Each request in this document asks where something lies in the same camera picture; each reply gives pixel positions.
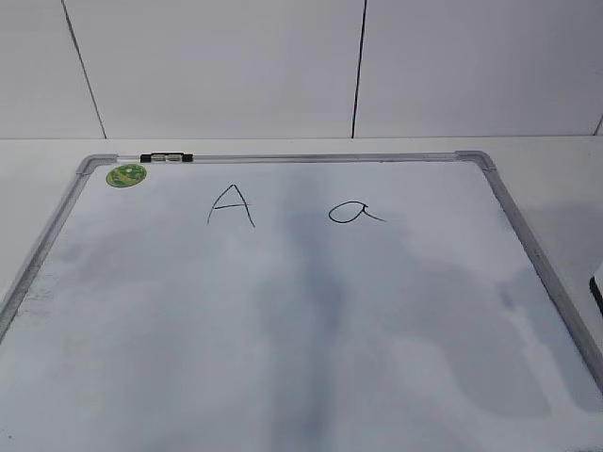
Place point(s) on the black board hanger clip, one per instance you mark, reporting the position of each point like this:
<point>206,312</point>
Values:
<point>166,158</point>

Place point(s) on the white board with grey frame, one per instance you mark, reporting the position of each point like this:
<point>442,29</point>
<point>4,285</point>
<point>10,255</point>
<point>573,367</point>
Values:
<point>294,303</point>

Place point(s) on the round green magnet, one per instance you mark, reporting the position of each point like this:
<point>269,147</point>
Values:
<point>125,176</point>

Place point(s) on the white board eraser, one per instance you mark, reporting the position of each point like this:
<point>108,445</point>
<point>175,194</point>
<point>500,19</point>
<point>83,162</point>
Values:
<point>594,289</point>

